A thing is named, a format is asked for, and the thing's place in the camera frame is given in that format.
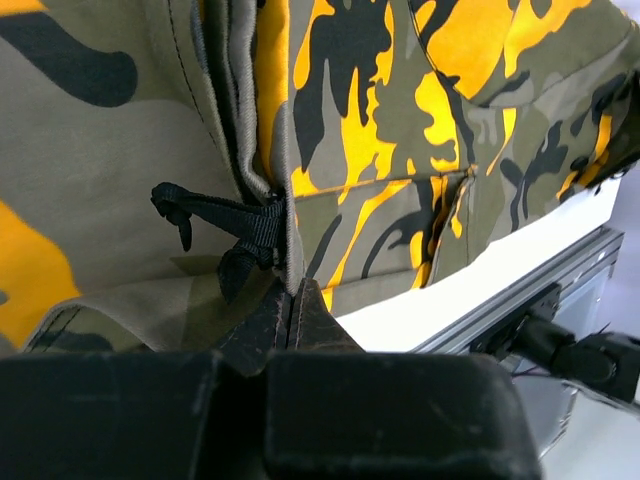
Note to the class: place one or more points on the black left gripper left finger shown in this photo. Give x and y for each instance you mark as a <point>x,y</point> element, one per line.
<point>106,415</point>

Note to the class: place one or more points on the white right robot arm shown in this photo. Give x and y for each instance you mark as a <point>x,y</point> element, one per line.
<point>603,365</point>

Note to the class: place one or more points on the olive yellow camouflage trousers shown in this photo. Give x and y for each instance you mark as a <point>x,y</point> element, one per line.
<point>164,163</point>

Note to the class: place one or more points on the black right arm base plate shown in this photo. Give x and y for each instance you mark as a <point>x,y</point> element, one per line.
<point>498,339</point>

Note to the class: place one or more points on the aluminium rail frame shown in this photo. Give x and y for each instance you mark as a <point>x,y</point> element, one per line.
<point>565,289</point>

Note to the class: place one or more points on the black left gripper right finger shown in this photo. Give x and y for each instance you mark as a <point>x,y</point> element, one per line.
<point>335,412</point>

